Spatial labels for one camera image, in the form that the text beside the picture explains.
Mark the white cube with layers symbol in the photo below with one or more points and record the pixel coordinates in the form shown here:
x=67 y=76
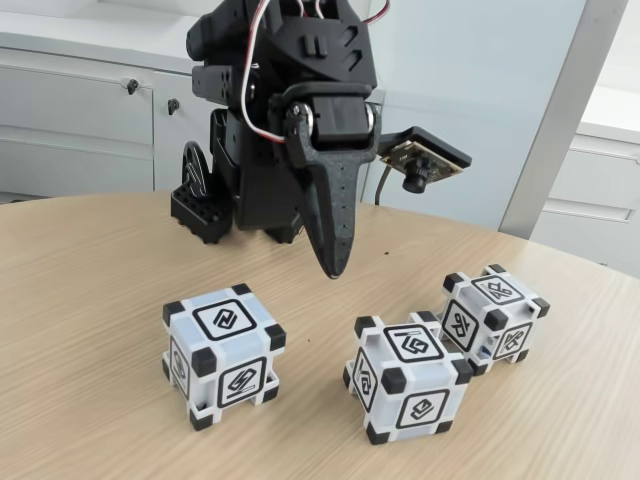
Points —
x=410 y=380

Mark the white cube with crossed symbol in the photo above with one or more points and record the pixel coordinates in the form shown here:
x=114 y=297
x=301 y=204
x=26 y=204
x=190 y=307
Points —
x=495 y=320

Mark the black round clamp knob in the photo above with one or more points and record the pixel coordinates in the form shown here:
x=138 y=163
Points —
x=192 y=170

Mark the white cube with lightning symbol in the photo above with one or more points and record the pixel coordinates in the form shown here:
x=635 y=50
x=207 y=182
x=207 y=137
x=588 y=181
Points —
x=225 y=350

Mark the black cabinet key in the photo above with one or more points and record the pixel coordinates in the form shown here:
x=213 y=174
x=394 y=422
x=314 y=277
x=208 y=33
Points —
x=173 y=105
x=133 y=86

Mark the white low cabinet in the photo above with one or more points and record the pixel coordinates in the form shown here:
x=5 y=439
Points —
x=75 y=125

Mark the white drawer cabinet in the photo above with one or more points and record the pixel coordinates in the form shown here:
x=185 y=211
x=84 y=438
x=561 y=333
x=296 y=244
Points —
x=595 y=185

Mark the camera board on black mount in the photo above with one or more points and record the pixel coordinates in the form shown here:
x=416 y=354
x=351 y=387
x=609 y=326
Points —
x=425 y=150

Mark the grey metal post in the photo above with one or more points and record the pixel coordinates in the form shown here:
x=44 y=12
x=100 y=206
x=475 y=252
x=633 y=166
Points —
x=565 y=115

